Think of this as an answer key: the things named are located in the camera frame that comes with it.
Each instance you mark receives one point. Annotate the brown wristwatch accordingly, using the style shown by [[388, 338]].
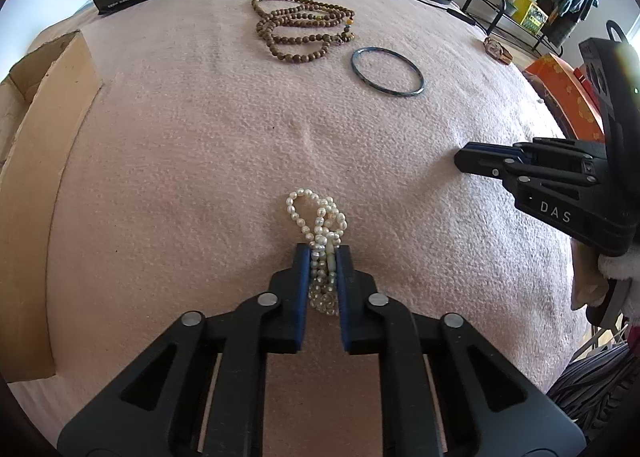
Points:
[[498, 49]]

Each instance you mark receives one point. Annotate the beige cloth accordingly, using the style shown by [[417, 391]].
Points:
[[590, 277]]

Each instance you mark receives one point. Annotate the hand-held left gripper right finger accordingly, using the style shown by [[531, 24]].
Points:
[[343, 287]]

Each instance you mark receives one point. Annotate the yellow green box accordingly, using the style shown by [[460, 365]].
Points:
[[531, 12]]

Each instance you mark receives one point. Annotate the dark green bangle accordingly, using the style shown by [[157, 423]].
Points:
[[387, 72]]

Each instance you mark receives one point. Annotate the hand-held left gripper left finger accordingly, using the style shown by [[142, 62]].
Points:
[[300, 287]]

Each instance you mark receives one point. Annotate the pink blanket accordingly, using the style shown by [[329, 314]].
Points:
[[200, 162]]

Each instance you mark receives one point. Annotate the orange patterned box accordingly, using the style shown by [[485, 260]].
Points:
[[565, 87]]

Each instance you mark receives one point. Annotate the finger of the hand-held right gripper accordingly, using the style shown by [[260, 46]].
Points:
[[565, 147], [480, 164]]

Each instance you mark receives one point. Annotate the brown cardboard box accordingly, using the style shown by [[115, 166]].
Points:
[[35, 177]]

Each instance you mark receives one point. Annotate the black white striped cloth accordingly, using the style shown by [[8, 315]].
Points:
[[600, 397]]

